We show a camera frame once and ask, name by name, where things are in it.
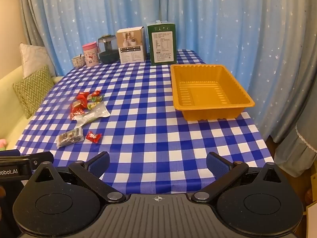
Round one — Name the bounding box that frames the pink cartoon cup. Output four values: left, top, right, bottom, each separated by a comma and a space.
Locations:
82, 43, 100, 67

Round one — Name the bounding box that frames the red and gold snack packet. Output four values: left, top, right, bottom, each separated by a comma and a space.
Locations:
70, 105, 86, 121

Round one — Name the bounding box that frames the green zigzag pillow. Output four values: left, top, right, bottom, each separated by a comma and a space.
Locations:
12, 64, 55, 119

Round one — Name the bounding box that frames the small red bow-shaped candy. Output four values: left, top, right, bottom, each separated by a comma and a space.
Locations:
85, 131, 102, 143

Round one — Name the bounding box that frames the green carton box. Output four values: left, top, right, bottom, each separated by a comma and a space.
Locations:
146, 20, 177, 66

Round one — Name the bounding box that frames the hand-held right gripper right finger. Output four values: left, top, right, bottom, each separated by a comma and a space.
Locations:
191, 152, 284, 202

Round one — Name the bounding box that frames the grey lace-trimmed curtain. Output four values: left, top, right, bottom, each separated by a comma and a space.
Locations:
274, 119, 317, 178

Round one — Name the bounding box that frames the blue checked tablecloth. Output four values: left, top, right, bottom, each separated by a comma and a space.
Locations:
15, 49, 275, 195

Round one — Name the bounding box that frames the white carton box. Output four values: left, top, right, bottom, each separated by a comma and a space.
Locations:
116, 26, 147, 63

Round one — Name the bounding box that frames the yellow plastic tray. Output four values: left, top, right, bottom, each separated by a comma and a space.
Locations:
170, 64, 255, 121

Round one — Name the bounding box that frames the grey snack packet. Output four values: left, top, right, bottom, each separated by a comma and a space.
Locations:
56, 127, 84, 149

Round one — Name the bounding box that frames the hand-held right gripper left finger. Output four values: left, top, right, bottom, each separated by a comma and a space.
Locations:
28, 151, 127, 203

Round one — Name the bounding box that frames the blue star curtain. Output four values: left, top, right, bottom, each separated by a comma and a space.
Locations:
18, 0, 169, 77
163, 0, 317, 144

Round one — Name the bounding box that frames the small white mug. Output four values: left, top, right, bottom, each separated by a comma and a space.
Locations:
72, 55, 86, 68

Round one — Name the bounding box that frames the long white snack packet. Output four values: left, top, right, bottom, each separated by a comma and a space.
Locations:
76, 101, 111, 127

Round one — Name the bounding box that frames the white pillow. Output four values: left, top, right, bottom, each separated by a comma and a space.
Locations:
19, 43, 57, 80

